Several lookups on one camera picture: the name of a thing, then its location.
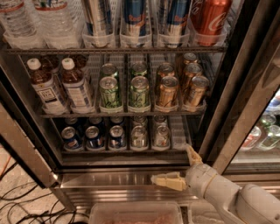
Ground blue pepsi can rear middle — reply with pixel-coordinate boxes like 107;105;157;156
89;116;105;130

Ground gold can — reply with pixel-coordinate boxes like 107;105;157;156
184;76;209;107
156;62;175;87
157;76;179;108
179;52;198;69
181;63;203;89

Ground middle wire shelf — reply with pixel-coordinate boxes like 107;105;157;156
40;110;204;118

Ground red can behind glass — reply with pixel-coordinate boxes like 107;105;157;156
241;126;262;151

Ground green can front right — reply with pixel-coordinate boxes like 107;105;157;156
129;76;150;108

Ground green can rear right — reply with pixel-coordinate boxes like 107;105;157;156
130;62;148;78

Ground blue red bull can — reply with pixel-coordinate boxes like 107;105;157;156
122;0;146;47
158;0;191;48

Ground silver soda can rear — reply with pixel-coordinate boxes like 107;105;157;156
132;115;148;128

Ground gold can rear left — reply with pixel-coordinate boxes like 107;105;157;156
156;62;175;87

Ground silver 7up can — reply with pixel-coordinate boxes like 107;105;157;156
153;115;167;129
154;125;170;147

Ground top wire shelf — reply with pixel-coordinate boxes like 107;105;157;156
4;46;227;55

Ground tea bottle rear right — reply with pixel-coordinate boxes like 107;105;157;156
70;54;88;69

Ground gold can middle right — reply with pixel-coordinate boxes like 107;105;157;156
181;63;203;89

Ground green can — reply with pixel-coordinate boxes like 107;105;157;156
129;76;150;108
101;63;119;80
99;76;121;109
130;62;148;78

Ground clear plastic bin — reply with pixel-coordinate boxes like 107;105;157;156
88;201;184;224
187;202;225;224

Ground red coca-cola can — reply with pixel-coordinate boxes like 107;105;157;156
190;0;233;46

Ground clear plastic bin left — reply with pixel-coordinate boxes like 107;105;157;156
88;201;184;224

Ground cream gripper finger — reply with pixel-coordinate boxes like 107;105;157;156
150;172;186;191
186;145;202;166

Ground blue red bull can right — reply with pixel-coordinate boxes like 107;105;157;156
158;0;191;48

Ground tea bottle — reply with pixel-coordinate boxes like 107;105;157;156
27;58;67;115
70;54;88;69
62;58;93;108

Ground empty white can tray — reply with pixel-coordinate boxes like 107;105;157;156
169;115;192;151

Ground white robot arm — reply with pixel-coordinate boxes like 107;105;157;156
150;146;280;224

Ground green can rear left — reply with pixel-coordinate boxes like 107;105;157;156
101;63;119;80

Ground blue pepsi can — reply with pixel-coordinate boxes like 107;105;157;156
89;116;105;130
61;126;82;151
109;125;126;149
86;126;104;151
65;117;83;132
109;116;125;127

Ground blue pepsi can front left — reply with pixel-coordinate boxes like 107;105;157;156
61;126;82;151

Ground blue pepsi can rear left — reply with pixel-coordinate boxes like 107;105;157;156
65;117;83;132

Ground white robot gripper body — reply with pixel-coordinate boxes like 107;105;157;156
185;164;241;218

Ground gold can front left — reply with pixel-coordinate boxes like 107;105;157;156
157;76;179;108

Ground gold can front right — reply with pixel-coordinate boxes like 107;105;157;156
184;76;209;107

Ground blue pepsi can front middle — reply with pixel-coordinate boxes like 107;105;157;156
86;126;104;151

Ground blue red bull can middle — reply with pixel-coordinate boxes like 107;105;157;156
122;0;146;47

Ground clear plastic bin right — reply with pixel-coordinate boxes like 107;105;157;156
187;202;225;224

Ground blue pepsi can front right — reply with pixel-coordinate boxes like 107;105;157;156
109;125;126;149

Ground tea bottle front left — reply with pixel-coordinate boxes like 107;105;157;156
27;58;67;115

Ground silver soda can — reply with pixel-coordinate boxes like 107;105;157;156
132;115;148;128
130;125;147;148

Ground silver soda can front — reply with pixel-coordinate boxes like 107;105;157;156
130;125;147;148

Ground gold can rear right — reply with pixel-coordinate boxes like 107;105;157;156
179;52;198;69

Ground tea bottle front right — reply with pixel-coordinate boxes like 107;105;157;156
62;58;93;108

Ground silver 7up can front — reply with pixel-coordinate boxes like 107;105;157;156
154;125;170;147

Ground silver 7up can rear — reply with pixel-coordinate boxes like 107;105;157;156
153;115;167;129

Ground wire shelf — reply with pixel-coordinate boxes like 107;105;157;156
4;46;227;55
40;110;204;118

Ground orange floor cable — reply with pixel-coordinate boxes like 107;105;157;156
0;155;12;179

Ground green can front left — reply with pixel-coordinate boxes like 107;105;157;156
99;76;121;109

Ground glass fridge door right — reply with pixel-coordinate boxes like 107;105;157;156
207;7;280;174

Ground black floor cables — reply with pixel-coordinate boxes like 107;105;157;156
0;161;90;224

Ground steel fridge door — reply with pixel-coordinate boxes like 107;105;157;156
0;82;76;211

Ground blue pepsi can rear right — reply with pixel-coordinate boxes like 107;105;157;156
109;116;125;127

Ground silver red bull can left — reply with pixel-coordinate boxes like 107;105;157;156
81;0;113;48

